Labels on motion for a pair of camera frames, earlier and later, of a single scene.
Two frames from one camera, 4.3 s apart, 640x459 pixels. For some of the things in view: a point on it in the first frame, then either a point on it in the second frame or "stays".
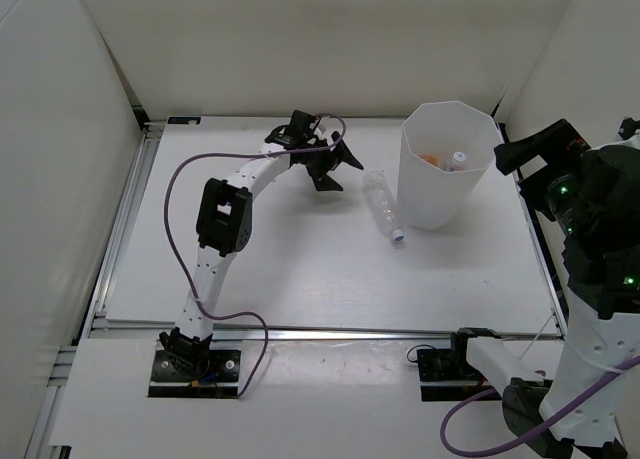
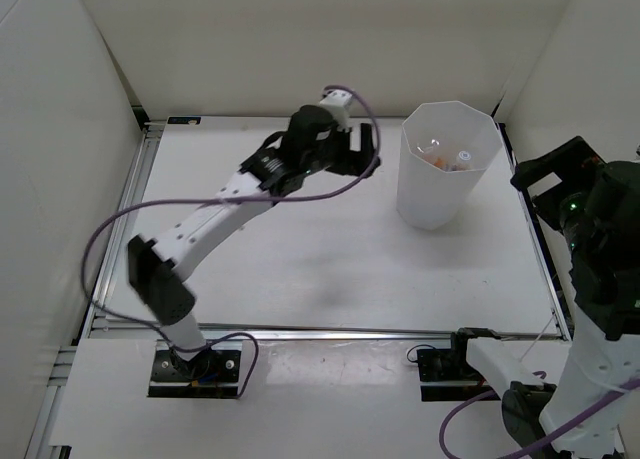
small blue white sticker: [184, 121] stays
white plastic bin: [446, 150] stays
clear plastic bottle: [383, 203] -> [434, 142]
